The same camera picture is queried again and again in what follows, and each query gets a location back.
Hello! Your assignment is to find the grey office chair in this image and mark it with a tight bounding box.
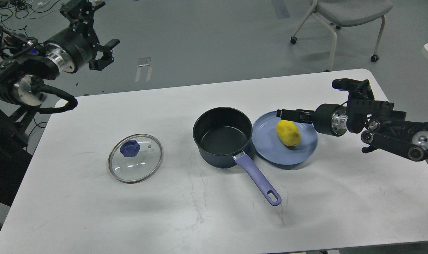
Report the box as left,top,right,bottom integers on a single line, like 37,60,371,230
290,0,393,72

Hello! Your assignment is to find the dark blue saucepan purple handle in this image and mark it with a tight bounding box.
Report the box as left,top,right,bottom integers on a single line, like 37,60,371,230
192,107,282,206

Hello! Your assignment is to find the glass lid purple knob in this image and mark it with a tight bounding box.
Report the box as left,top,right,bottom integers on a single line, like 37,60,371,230
108,134,164,184

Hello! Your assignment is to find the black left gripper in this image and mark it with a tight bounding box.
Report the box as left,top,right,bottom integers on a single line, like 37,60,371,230
44,0,120,73

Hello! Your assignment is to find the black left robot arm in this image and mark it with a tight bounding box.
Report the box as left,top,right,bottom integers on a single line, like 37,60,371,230
0,0,119,206

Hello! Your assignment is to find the blue plate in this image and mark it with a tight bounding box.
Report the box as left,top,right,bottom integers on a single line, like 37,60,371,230
252,111,318,166

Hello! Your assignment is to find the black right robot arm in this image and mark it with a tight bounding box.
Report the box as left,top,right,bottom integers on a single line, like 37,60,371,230
276,78,428,161

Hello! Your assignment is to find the yellow potato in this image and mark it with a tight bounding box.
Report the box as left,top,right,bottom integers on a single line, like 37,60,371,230
276,120,301,147

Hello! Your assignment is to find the white floor cable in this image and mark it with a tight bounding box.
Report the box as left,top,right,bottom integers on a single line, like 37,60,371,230
28,0,73,19

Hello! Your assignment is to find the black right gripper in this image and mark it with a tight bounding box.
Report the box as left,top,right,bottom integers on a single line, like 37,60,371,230
276,103,348,137

